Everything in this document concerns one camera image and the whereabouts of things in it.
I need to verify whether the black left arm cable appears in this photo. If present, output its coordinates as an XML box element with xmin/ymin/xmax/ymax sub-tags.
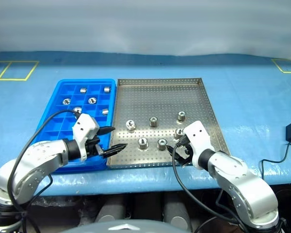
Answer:
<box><xmin>7</xmin><ymin>109</ymin><xmax>82</xmax><ymax>233</ymax></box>

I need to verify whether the grey rounded cylinder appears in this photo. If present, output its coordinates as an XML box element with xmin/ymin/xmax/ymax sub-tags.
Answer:
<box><xmin>94</xmin><ymin>196</ymin><xmax>127</xmax><ymax>223</ymax></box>
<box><xmin>163</xmin><ymin>194</ymin><xmax>192</xmax><ymax>231</ymax></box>

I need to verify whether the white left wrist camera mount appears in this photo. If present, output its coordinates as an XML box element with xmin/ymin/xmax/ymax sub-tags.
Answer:
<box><xmin>72</xmin><ymin>113</ymin><xmax>100</xmax><ymax>162</ymax></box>

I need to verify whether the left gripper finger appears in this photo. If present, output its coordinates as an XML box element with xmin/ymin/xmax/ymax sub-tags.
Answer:
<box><xmin>98</xmin><ymin>126</ymin><xmax>116</xmax><ymax>137</ymax></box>
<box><xmin>102</xmin><ymin>144</ymin><xmax>129</xmax><ymax>158</ymax></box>

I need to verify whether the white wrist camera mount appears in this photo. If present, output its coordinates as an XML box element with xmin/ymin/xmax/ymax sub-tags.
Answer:
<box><xmin>72</xmin><ymin>113</ymin><xmax>100</xmax><ymax>162</ymax></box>
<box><xmin>183</xmin><ymin>120</ymin><xmax>215</xmax><ymax>168</ymax></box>

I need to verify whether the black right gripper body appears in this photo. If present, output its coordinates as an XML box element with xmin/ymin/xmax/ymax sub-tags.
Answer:
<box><xmin>180</xmin><ymin>139</ymin><xmax>194</xmax><ymax>161</ymax></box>

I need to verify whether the thin black adapter cable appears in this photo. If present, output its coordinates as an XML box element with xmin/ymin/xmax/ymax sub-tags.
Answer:
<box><xmin>260</xmin><ymin>142</ymin><xmax>291</xmax><ymax>178</ymax></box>

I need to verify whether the perforated metal tray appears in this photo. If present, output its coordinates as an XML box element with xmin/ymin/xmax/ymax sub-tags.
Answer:
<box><xmin>106</xmin><ymin>77</ymin><xmax>231</xmax><ymax>169</ymax></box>

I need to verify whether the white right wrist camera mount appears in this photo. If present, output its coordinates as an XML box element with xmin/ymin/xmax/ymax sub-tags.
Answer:
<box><xmin>183</xmin><ymin>120</ymin><xmax>215</xmax><ymax>168</ymax></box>

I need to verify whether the blue plastic table cover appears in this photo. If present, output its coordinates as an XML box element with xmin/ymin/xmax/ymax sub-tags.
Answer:
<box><xmin>0</xmin><ymin>50</ymin><xmax>291</xmax><ymax>197</ymax></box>

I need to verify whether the grey robot torso cover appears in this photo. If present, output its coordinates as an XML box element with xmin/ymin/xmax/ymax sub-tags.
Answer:
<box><xmin>70</xmin><ymin>219</ymin><xmax>185</xmax><ymax>233</ymax></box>

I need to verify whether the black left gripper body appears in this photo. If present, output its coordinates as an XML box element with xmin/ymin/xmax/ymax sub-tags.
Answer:
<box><xmin>86</xmin><ymin>128</ymin><xmax>105</xmax><ymax>158</ymax></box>

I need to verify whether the blue compartment tray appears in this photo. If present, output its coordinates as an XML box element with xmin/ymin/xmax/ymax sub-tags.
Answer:
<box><xmin>31</xmin><ymin>79</ymin><xmax>117</xmax><ymax>173</ymax></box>

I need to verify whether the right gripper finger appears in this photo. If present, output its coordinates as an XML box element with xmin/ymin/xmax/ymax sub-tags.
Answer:
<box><xmin>172</xmin><ymin>155</ymin><xmax>192</xmax><ymax>167</ymax></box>
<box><xmin>166</xmin><ymin>145</ymin><xmax>184</xmax><ymax>160</ymax></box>

